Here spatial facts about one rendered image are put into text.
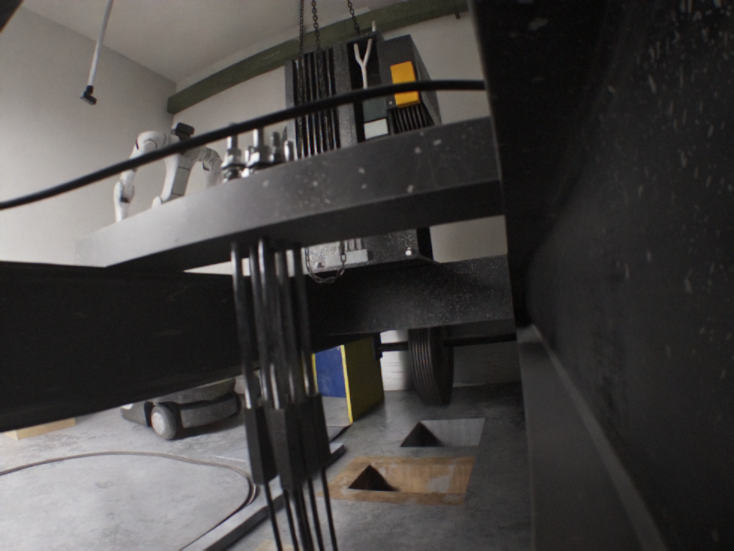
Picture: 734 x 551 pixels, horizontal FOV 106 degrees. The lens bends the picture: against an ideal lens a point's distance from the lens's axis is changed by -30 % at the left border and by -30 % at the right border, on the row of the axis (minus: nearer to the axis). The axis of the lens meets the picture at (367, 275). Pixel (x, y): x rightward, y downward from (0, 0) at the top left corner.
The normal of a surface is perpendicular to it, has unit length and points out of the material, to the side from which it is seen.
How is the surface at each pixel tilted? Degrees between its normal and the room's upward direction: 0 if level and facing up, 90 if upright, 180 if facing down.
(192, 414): 90
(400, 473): 90
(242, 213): 90
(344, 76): 90
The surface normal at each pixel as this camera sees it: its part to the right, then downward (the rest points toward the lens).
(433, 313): -0.35, -0.04
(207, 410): 0.79, -0.14
